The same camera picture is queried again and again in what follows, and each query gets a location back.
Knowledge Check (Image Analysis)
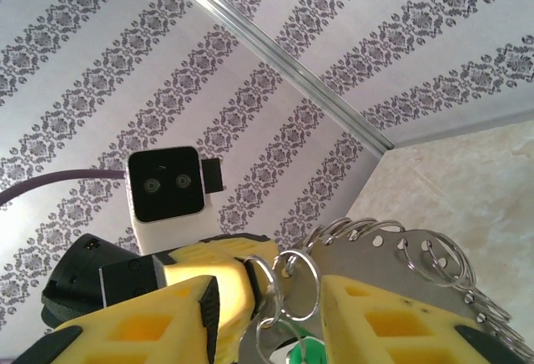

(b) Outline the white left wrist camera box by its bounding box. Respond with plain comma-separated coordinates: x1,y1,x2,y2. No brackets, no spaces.
124,145,226,256

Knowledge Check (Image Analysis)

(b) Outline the aluminium back frame beam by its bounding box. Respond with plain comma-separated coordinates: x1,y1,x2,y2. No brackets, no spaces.
385,107,534,152

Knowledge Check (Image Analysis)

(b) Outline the small silver key ring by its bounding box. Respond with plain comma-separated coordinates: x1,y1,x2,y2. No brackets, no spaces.
253,316,293,364

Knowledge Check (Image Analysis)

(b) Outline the green-capped key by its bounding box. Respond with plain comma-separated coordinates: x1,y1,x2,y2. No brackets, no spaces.
289,336,325,364

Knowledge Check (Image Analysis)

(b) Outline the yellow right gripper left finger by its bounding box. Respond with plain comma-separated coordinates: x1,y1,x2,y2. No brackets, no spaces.
8,274,221,364

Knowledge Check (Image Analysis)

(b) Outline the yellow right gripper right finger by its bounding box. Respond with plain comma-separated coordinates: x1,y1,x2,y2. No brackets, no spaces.
319,275,531,364

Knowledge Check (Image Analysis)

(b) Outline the aluminium frame post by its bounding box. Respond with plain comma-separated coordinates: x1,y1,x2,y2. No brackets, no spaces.
154,0,396,156

